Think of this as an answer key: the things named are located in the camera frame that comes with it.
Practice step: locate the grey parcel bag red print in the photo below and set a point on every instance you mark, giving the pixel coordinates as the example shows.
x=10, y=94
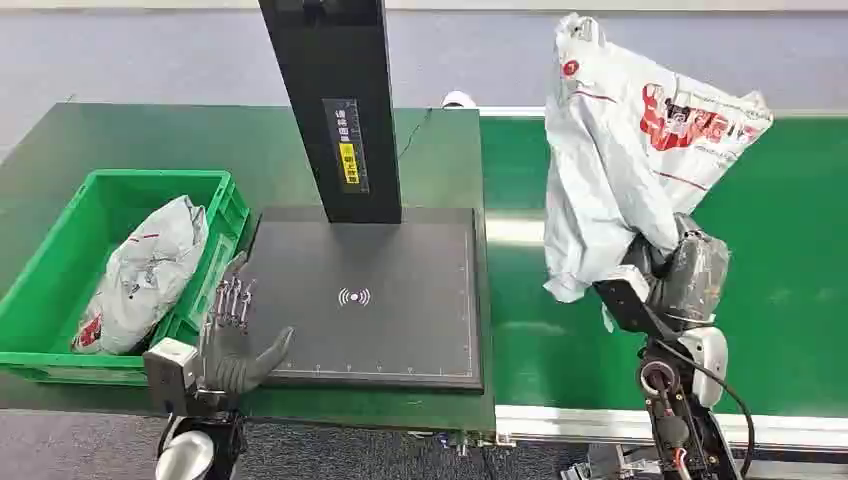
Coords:
x=149, y=272
x=616, y=152

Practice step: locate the green conveyor belt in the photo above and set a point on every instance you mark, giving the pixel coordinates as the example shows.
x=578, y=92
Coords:
x=782, y=278

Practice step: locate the white round object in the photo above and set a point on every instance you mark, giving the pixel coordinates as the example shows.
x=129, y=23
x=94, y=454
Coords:
x=458, y=100

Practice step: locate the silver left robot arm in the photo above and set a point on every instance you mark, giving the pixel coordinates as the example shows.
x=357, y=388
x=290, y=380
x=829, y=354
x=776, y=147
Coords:
x=199, y=444

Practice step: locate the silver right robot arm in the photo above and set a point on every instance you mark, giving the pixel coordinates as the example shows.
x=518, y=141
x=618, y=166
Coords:
x=682, y=411

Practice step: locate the aluminium conveyor frame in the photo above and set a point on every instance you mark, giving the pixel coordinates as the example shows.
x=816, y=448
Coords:
x=583, y=424

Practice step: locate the metal conveyor bracket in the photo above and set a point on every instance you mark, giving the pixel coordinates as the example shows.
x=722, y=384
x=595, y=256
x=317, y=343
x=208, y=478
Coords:
x=474, y=442

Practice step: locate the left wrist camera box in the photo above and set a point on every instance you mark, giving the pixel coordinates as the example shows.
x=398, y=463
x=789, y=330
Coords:
x=171, y=374

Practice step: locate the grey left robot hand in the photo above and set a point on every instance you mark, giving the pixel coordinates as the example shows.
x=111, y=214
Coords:
x=228, y=361

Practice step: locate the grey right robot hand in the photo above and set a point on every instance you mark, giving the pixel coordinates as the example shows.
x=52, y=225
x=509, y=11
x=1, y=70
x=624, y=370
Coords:
x=692, y=278

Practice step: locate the black yellow label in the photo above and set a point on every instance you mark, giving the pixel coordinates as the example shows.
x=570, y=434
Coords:
x=348, y=142

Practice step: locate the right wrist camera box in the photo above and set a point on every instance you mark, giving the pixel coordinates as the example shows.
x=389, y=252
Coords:
x=626, y=301

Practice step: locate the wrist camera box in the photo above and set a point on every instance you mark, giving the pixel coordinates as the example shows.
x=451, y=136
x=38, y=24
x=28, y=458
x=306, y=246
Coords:
x=171, y=374
x=626, y=301

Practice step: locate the black scanner base plate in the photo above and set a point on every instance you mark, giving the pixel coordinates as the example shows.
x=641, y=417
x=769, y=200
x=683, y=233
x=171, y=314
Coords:
x=384, y=331

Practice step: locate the black scanner post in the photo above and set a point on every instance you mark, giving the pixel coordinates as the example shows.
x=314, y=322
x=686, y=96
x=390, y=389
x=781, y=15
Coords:
x=331, y=60

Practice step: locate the green plastic crate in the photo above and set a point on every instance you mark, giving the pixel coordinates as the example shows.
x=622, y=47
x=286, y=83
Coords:
x=60, y=278

